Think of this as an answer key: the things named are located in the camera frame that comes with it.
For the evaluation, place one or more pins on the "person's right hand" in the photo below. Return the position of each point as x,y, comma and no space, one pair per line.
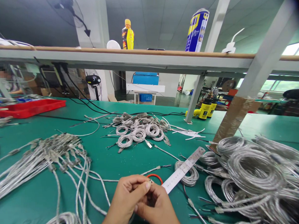
158,212

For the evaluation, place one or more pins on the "person's left hand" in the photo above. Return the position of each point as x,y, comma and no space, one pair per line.
123,198

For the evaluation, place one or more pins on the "green table mat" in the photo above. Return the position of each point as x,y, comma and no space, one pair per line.
131,156

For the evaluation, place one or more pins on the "steel ruler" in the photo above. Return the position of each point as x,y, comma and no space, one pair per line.
184,167

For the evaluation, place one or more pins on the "bunch of white strips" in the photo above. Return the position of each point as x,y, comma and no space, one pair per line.
189,133

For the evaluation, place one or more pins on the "blue plastic crate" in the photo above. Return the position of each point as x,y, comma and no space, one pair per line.
145,97

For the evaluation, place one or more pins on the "yellow and black tools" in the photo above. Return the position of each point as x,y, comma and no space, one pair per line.
204,110

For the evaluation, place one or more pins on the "blue machine on white table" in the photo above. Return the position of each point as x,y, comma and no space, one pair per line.
146,81

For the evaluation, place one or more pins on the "black standing fan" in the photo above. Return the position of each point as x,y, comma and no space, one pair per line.
94,82

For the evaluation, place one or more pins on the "red plastic tray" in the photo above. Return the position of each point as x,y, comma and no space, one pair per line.
29,107

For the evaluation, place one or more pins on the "grey shelf with wooden edge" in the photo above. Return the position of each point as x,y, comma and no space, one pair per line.
137,57

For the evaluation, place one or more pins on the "white round disc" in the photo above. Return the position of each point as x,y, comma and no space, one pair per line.
113,44

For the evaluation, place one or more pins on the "yellow drink bottle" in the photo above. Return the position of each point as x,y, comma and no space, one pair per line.
128,35

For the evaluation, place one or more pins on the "blue and yellow spray can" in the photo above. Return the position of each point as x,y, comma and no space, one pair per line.
197,32

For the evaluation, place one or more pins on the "cardboard wrapped post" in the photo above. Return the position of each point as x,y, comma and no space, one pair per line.
234,118

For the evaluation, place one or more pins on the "black wall fan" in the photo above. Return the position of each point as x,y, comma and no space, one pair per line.
70,9

